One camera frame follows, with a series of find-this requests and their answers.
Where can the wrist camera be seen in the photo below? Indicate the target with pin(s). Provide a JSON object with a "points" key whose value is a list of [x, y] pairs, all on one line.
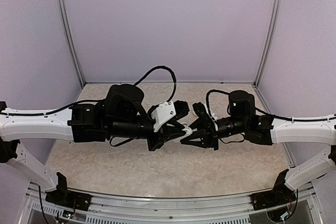
{"points": [[162, 114], [202, 112]]}

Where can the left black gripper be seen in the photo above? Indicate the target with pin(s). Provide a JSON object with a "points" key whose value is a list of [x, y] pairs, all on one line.
{"points": [[167, 133]]}

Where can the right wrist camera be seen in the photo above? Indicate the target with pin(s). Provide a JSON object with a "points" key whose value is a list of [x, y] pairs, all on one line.
{"points": [[202, 112]]}

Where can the left aluminium frame post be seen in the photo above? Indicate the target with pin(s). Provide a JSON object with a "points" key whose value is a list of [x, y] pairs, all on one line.
{"points": [[70, 42]]}

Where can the right aluminium frame post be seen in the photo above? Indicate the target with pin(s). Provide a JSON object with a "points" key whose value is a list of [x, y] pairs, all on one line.
{"points": [[267, 45]]}

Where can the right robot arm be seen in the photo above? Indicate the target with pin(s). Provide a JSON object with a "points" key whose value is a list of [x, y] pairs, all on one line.
{"points": [[262, 128]]}

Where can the white earbud charging case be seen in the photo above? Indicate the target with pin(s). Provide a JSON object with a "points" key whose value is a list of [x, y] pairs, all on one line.
{"points": [[187, 130]]}

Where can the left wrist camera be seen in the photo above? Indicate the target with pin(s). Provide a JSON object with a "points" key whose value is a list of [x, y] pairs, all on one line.
{"points": [[162, 114]]}

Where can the front aluminium rail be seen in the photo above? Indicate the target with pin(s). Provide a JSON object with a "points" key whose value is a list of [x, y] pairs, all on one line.
{"points": [[112, 208]]}

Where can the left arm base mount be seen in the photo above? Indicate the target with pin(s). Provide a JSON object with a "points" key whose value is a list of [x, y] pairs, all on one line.
{"points": [[62, 196]]}

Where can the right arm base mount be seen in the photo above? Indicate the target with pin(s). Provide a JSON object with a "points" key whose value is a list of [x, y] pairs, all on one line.
{"points": [[280, 194]]}

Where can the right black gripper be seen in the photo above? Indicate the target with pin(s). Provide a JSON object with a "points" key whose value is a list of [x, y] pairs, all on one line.
{"points": [[209, 135]]}

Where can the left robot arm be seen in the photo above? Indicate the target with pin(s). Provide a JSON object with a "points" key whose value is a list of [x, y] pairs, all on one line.
{"points": [[119, 114]]}

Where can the aluminium frame post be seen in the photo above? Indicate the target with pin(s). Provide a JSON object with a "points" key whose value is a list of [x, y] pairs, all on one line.
{"points": [[267, 45], [70, 42]]}

